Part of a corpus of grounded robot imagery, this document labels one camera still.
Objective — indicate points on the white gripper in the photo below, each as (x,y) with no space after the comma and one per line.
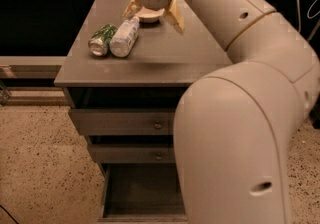
(174,15)

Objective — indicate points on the clear plastic water bottle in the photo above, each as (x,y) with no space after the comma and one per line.
(125,37)

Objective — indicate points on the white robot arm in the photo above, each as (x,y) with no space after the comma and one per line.
(232,127)

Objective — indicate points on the grey wooden drawer cabinet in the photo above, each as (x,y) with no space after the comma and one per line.
(159,68)

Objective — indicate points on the grey top drawer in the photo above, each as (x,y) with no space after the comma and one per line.
(127,122)

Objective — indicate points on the grey middle drawer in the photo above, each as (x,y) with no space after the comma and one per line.
(131,153)

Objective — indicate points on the grey open bottom drawer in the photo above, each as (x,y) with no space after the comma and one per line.
(141,194)

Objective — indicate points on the white paper bowl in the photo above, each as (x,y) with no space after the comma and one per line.
(149,16)

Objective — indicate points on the green soda can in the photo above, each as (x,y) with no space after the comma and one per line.
(99,42)

